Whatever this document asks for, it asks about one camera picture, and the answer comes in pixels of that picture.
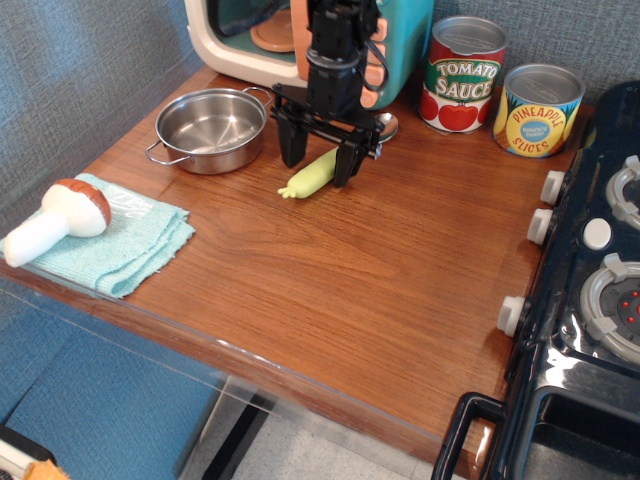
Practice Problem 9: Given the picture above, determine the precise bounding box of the yellow handled metal spoon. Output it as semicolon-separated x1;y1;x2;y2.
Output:
277;112;399;199

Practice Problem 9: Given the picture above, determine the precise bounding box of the orange microwave plate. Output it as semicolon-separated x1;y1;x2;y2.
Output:
250;9;294;53

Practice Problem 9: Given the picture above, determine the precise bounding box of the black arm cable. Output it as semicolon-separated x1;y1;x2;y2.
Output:
359;37;390;94

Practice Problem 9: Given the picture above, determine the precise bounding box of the black toy stove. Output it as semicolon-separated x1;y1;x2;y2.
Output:
432;81;639;479

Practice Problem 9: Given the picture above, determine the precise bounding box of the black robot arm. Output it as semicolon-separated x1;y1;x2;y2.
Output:
271;1;383;187

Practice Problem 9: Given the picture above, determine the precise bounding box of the orange black object corner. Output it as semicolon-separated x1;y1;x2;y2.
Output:
1;425;70;480

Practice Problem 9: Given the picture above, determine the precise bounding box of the stainless steel pot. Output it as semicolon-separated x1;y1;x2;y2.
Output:
145;86;273;175

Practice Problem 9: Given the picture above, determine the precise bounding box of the tomato sauce can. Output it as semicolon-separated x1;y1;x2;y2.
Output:
419;15;508;133

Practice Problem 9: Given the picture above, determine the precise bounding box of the light teal folded cloth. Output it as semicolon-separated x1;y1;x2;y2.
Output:
20;174;195;298

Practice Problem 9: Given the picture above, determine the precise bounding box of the plush mushroom toy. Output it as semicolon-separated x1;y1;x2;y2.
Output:
3;178;112;267

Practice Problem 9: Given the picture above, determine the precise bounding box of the pineapple slices can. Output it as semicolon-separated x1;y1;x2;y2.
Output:
493;63;585;159

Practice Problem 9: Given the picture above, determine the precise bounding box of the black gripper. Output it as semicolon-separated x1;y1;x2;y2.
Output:
271;48;382;188

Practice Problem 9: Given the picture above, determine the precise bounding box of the teal toy microwave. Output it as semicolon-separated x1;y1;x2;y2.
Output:
185;1;433;110

